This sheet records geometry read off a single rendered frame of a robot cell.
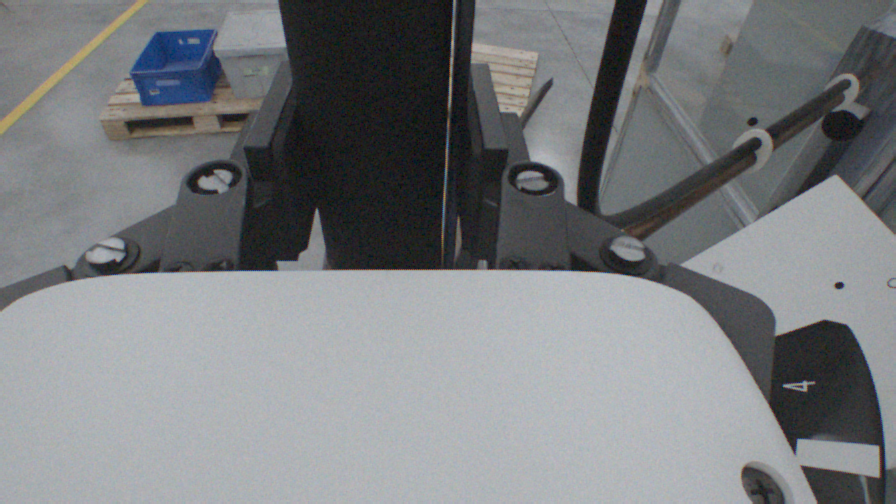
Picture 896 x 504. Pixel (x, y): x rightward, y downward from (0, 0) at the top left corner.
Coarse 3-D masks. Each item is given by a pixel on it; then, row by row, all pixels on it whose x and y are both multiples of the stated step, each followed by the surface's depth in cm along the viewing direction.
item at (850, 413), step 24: (792, 336) 30; (816, 336) 28; (840, 336) 27; (792, 360) 28; (816, 360) 27; (840, 360) 26; (864, 360) 25; (840, 384) 24; (864, 384) 23; (792, 408) 24; (816, 408) 24; (840, 408) 23; (864, 408) 22; (792, 432) 23; (816, 432) 22; (840, 432) 22; (864, 432) 21; (816, 480) 20; (840, 480) 20; (864, 480) 19
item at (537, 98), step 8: (552, 80) 42; (544, 88) 43; (536, 96) 44; (544, 96) 42; (528, 104) 48; (536, 104) 42; (528, 112) 43; (520, 120) 47; (528, 120) 42; (456, 256) 44; (464, 256) 46; (456, 264) 44; (464, 264) 48; (472, 264) 53
